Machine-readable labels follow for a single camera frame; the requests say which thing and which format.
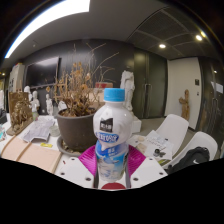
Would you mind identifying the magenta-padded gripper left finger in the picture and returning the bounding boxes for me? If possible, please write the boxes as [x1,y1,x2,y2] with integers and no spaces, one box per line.
[54,144,98,190]

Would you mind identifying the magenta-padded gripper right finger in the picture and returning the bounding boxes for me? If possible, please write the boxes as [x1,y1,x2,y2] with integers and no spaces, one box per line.
[126,144,169,190]

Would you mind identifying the clear blue-capped drink bottle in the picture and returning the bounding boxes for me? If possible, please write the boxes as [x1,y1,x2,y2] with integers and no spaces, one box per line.
[92,87,134,184]

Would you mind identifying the grey plant saucer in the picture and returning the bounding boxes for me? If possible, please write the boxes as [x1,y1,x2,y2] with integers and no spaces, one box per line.
[56,136,88,158]

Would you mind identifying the stack of papers and books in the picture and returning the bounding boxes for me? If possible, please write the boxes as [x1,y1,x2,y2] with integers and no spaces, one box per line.
[128,129,175,164]

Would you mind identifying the small yellow tag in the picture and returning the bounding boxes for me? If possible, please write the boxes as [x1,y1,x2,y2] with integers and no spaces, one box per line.
[39,142,54,149]

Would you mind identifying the dried plant in grey pot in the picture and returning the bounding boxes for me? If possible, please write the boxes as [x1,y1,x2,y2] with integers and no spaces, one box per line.
[46,42,120,153]

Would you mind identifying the black backpack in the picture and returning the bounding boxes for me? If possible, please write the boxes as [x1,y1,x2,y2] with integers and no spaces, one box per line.
[166,146,211,175]

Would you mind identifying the small grey cup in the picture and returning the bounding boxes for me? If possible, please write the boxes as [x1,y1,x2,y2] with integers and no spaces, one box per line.
[49,124,62,138]

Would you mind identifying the light wooden board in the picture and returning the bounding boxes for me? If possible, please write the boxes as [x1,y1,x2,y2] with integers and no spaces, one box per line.
[0,134,63,174]

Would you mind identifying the white chair with papers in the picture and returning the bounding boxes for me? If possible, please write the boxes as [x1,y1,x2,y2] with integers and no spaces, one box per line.
[155,113,190,158]

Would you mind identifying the printed papers on table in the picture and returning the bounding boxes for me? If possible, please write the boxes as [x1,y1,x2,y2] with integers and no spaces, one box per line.
[21,114,56,143]

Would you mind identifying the white chair with backpack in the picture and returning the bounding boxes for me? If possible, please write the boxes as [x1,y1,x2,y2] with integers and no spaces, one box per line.
[163,131,219,174]

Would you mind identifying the small white figurine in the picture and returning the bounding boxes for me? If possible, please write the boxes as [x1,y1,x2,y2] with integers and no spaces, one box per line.
[45,93,54,116]

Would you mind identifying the wooden figure sculpture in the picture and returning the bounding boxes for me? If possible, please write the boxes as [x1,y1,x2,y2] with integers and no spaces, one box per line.
[178,88,191,122]

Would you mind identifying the brown carved wooden sculpture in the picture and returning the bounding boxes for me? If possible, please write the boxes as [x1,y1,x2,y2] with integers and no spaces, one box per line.
[6,91,34,137]

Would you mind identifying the small white bust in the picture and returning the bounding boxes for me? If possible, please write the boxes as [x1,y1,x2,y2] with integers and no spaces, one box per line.
[31,90,41,113]

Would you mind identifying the tall white headless statue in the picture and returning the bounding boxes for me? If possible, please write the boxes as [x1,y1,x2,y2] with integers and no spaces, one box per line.
[119,69,136,113]

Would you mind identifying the wooden easel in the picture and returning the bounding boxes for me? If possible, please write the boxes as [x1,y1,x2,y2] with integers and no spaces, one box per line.
[53,74,69,104]

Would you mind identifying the dark double door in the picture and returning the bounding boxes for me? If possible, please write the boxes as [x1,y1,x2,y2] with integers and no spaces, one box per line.
[133,49,168,119]

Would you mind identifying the red box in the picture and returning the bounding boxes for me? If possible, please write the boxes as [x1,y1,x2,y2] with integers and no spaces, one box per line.
[95,82,114,89]

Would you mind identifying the recessed ceiling spotlights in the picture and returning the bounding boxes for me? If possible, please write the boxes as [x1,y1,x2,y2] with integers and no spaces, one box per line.
[158,30,208,50]

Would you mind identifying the long ceiling light strip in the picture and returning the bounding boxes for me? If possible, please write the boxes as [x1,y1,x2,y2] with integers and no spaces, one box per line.
[4,0,91,59]

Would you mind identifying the white statue pedestal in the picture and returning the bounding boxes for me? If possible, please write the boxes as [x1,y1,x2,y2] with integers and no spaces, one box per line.
[131,114,143,134]

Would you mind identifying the black wall screen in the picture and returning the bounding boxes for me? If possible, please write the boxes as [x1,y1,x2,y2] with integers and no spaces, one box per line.
[25,56,61,88]

